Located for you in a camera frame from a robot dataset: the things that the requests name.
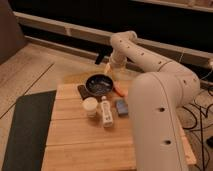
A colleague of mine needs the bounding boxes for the white lidded cup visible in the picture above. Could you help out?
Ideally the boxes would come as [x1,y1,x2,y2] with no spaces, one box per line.
[82,97,98,117]

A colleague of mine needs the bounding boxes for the orange red object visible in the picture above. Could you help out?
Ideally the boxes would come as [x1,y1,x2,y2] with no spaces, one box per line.
[114,82,128,97]

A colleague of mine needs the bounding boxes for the blue sponge block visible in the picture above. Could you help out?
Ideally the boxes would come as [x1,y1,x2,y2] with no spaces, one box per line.
[115,99,128,116]

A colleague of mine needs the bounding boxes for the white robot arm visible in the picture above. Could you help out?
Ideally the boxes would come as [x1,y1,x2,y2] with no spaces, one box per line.
[109,31,200,171]

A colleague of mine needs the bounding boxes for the black cables on floor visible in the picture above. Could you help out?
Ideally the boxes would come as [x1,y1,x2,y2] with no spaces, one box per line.
[181,86,213,171]

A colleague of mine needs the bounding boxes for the brown coaster under bowl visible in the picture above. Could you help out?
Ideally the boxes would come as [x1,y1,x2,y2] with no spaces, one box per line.
[77,85,100,100]

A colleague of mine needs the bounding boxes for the black bracket on rail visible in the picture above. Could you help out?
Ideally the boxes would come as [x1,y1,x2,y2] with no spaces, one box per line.
[95,47,112,65]

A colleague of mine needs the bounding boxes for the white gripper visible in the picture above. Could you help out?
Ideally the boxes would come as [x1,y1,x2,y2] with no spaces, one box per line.
[104,58,126,75]

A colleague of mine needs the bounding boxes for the dark floor mat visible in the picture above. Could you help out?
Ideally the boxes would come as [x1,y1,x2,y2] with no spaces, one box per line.
[1,90,56,171]

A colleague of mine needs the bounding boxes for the white plastic bottle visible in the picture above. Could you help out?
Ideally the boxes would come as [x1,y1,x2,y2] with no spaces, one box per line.
[100,96,114,127]

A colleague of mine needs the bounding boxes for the dark ceramic bowl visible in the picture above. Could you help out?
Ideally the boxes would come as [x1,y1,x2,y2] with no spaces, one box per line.
[85,74,113,96]

